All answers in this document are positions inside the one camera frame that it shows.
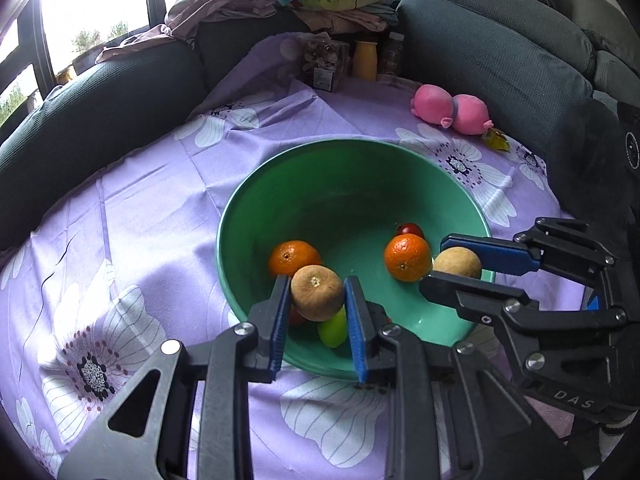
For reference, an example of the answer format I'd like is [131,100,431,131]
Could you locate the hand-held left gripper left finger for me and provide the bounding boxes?
[57,275,293,480]

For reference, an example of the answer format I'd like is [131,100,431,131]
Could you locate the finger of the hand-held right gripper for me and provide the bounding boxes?
[440,217,616,286]
[419,270,628,386]

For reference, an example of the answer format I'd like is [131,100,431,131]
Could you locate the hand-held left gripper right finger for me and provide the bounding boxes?
[344,275,583,480]

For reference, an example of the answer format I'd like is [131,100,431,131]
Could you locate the green mango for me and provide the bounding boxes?
[317,306,348,348]

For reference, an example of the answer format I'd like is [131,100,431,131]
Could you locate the small tan round fruit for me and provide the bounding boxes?
[432,247,483,281]

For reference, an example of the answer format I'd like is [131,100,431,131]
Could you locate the brown round fruit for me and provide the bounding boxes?
[291,264,346,322]

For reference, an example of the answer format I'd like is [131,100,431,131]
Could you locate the orange mandarin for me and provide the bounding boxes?
[268,240,322,281]
[384,234,433,283]

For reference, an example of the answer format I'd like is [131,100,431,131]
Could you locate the green plastic bowl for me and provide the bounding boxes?
[216,138,497,381]

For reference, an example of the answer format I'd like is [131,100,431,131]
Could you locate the yellow wrapper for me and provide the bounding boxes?
[482,127,510,152]

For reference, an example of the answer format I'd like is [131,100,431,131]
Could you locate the pink plush toy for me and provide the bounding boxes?
[411,84,495,136]

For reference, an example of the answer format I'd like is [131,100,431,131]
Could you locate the purple floral cloth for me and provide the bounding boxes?
[0,30,591,480]

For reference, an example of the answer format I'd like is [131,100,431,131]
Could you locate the dark bottle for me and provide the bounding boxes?
[378,31,406,78]

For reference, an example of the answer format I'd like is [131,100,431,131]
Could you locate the orange juice bottle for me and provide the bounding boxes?
[352,40,379,82]

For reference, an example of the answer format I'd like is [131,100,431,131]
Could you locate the dark grey sofa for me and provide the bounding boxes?
[0,0,640,256]

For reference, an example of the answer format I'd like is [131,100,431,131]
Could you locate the pinkish purple crumpled garment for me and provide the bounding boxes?
[97,0,281,63]

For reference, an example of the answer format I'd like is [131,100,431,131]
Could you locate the window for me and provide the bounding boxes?
[0,0,151,126]

